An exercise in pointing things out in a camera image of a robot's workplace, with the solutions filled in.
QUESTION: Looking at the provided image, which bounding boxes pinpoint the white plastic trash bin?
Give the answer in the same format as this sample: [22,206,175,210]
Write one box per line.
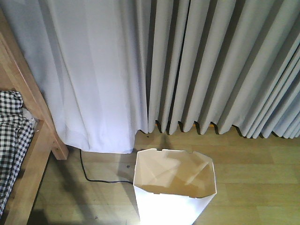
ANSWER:
[133,149,217,225]

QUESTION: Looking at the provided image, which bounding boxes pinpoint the white pleated curtain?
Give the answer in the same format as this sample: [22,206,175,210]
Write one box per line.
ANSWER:
[0,0,300,153]

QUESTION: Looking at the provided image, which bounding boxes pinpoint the black white checkered bedding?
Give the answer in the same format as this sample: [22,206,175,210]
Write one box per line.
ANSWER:
[0,90,34,214]

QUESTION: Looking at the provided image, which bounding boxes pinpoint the black power cord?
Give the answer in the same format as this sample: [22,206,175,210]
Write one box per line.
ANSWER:
[79,149,135,184]

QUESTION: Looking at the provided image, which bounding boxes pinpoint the wooden bed frame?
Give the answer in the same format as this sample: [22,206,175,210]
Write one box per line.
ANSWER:
[0,15,68,225]

